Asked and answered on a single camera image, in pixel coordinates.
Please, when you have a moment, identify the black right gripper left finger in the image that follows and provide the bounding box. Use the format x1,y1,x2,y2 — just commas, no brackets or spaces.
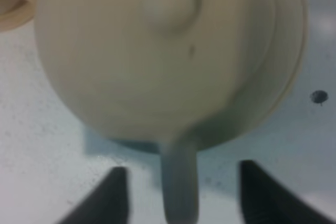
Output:
60,167,130,224

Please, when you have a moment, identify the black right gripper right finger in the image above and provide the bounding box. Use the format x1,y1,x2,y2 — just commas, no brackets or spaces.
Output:
239,160,333,224

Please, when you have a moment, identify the beige ceramic teapot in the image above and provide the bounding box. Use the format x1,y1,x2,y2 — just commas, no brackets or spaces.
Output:
35,0,307,223

